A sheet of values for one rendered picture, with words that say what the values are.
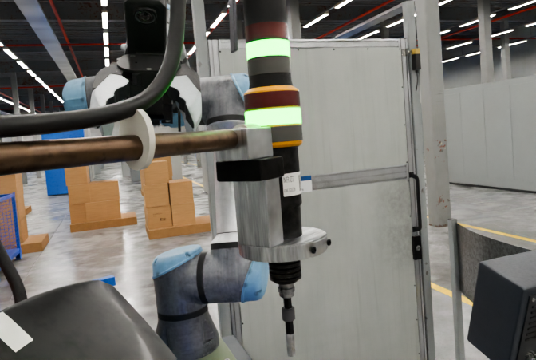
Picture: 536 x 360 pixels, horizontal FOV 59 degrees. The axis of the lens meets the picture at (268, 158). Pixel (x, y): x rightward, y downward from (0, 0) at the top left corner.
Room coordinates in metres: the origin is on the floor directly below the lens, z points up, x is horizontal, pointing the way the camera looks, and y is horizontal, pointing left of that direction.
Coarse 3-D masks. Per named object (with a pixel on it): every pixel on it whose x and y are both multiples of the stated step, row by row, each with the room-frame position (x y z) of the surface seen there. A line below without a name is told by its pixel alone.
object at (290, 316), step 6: (288, 300) 0.36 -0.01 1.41; (288, 306) 0.36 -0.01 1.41; (282, 312) 0.37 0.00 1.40; (288, 312) 0.36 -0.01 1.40; (294, 312) 0.37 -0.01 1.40; (282, 318) 0.37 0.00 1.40; (288, 318) 0.36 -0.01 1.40; (294, 318) 0.37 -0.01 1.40; (288, 324) 0.36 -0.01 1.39; (288, 330) 0.37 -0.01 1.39; (288, 336) 0.37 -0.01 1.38; (288, 342) 0.37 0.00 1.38; (288, 348) 0.37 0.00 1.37; (294, 348) 0.37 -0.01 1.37; (288, 354) 0.37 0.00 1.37; (294, 354) 0.37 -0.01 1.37
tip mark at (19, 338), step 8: (0, 320) 0.33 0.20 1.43; (8, 320) 0.33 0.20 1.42; (0, 328) 0.33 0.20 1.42; (8, 328) 0.33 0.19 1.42; (16, 328) 0.33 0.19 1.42; (0, 336) 0.32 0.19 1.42; (8, 336) 0.32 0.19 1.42; (16, 336) 0.33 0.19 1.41; (24, 336) 0.33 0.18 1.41; (8, 344) 0.32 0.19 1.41; (16, 344) 0.32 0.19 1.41; (24, 344) 0.32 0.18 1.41
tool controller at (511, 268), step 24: (480, 264) 0.93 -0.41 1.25; (504, 264) 0.92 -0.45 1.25; (528, 264) 0.92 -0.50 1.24; (480, 288) 0.93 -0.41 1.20; (504, 288) 0.88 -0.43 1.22; (528, 288) 0.84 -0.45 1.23; (480, 312) 0.93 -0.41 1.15; (504, 312) 0.88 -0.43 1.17; (528, 312) 0.85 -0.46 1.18; (480, 336) 0.94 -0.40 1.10; (504, 336) 0.88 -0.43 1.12; (528, 336) 0.87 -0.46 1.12
